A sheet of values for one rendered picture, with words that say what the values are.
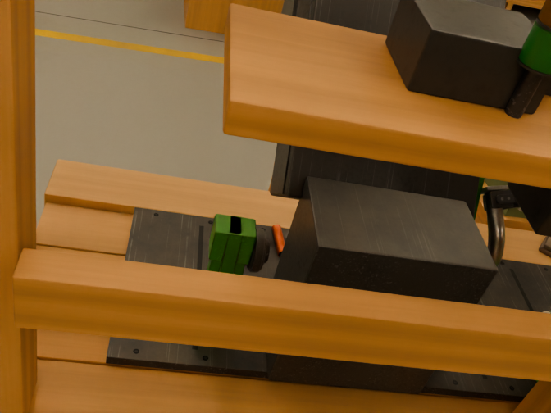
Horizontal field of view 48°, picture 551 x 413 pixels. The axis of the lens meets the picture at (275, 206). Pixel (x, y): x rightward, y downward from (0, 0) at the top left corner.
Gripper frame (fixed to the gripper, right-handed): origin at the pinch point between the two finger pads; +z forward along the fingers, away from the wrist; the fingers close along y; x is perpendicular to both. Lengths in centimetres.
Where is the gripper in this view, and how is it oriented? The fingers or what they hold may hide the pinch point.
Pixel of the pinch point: (498, 200)
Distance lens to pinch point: 124.3
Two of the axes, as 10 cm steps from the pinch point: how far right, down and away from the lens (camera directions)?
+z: -10.0, 0.7, -0.2
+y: 0.1, -1.2, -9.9
